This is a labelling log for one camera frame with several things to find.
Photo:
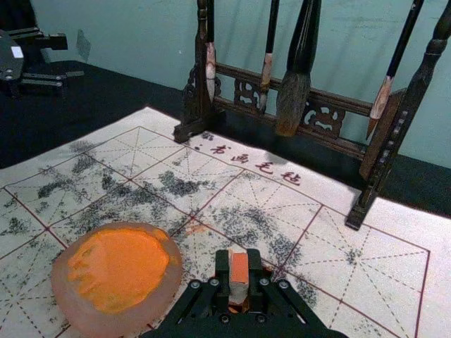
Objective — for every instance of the round dish of orange paste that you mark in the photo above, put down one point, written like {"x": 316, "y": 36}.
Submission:
{"x": 116, "y": 274}

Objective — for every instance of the large brush with bushy tuft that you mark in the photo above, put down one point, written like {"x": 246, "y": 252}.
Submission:
{"x": 294, "y": 95}

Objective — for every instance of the dark carved wooden brush rack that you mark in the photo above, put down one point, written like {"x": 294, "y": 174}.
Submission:
{"x": 385, "y": 155}

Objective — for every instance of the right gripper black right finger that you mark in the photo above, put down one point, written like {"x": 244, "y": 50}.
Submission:
{"x": 254, "y": 267}

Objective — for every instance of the white gridded felt mat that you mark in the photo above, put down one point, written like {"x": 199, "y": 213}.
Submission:
{"x": 352, "y": 274}

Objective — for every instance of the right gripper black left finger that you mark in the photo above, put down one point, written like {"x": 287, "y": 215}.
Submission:
{"x": 222, "y": 267}

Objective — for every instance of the thin brush with pale collar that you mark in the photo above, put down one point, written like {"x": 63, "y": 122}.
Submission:
{"x": 210, "y": 67}

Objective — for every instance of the black table cloth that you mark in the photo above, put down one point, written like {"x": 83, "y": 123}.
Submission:
{"x": 81, "y": 105}

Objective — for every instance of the stone seal with orange face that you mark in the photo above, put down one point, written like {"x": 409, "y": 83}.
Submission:
{"x": 239, "y": 269}

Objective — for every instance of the thin brush with grey tuft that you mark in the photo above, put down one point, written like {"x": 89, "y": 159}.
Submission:
{"x": 266, "y": 70}

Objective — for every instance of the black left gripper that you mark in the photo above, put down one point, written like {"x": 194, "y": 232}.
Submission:
{"x": 8, "y": 60}

